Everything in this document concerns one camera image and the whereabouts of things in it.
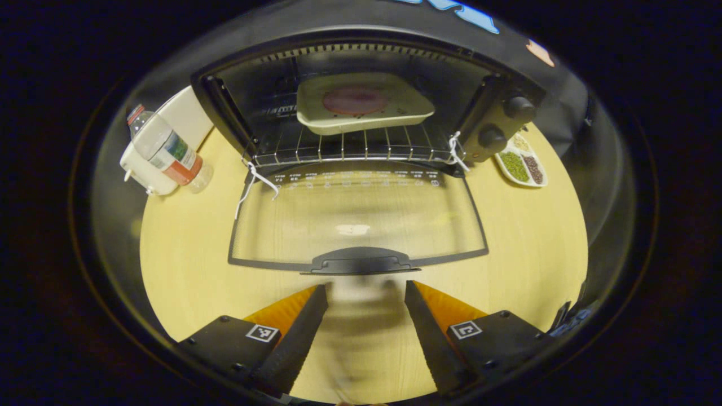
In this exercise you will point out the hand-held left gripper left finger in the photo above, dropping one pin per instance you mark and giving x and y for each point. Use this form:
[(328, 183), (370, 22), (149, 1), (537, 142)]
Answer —
[(302, 338)]

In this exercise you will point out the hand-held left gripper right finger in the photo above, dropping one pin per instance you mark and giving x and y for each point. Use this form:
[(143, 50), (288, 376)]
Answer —
[(426, 338)]

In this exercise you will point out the black electric oven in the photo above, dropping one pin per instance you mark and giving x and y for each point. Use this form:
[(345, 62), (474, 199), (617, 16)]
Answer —
[(496, 121)]

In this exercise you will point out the white square plate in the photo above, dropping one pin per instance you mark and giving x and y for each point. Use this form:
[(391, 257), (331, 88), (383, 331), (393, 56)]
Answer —
[(412, 104)]

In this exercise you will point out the pink round cake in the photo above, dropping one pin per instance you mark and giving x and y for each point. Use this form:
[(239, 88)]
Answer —
[(355, 101)]

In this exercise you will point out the metal oven rack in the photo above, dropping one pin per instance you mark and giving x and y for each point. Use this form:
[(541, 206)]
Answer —
[(361, 148)]

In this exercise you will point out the white divided dish with grains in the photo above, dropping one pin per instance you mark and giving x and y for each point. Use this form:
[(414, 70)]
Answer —
[(516, 166)]

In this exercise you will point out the clear plastic water bottle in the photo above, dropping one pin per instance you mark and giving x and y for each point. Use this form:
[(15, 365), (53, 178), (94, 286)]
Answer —
[(163, 148)]

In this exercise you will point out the black backdrop cloth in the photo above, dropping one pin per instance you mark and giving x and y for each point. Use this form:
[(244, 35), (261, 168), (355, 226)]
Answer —
[(598, 169)]

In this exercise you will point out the white kitchen appliance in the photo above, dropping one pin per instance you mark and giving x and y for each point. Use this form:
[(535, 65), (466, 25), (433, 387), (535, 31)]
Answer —
[(186, 113)]

